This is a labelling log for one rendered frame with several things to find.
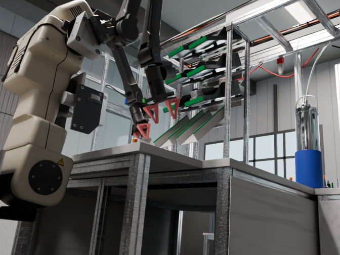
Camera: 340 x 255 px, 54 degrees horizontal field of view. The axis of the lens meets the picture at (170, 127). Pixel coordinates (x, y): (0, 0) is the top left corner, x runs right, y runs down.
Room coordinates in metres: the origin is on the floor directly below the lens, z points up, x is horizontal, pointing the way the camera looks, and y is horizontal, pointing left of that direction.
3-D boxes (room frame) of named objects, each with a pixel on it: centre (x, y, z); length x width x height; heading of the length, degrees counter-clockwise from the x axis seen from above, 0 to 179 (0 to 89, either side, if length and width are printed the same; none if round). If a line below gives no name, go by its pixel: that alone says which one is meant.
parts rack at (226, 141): (1.65, -0.21, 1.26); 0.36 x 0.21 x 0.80; 45
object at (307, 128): (1.96, -0.86, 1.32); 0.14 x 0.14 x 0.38
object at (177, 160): (1.56, 0.14, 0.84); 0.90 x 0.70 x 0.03; 43
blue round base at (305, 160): (1.96, -0.86, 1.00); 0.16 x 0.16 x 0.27
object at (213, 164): (2.14, -0.18, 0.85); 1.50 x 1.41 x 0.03; 45
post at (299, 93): (2.28, -0.95, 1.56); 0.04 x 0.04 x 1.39; 45
